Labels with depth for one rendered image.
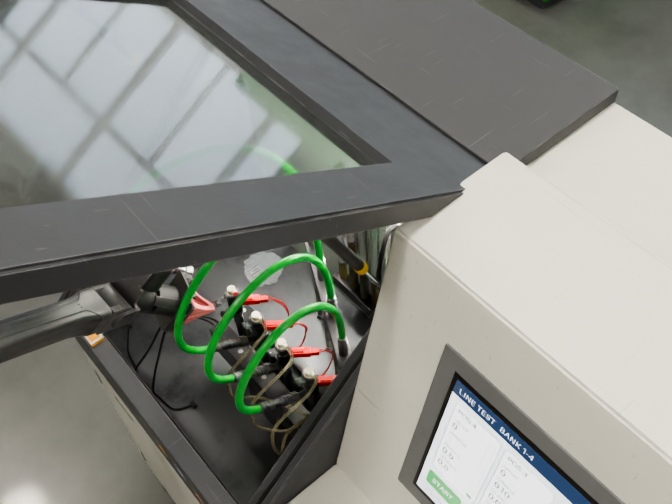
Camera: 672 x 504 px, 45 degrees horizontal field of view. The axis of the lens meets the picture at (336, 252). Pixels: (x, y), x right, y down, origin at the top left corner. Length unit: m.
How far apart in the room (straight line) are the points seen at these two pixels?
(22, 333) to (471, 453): 0.66
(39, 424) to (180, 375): 1.11
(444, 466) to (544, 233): 0.39
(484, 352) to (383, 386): 0.26
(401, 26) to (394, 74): 0.13
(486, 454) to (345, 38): 0.75
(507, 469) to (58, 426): 1.95
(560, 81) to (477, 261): 0.45
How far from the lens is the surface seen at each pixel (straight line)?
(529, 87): 1.40
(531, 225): 1.13
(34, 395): 2.95
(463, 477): 1.25
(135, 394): 1.72
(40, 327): 1.27
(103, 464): 2.75
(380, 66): 1.42
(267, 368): 1.53
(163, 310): 1.50
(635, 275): 1.10
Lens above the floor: 2.40
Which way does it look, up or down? 52 degrees down
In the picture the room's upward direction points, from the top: 4 degrees counter-clockwise
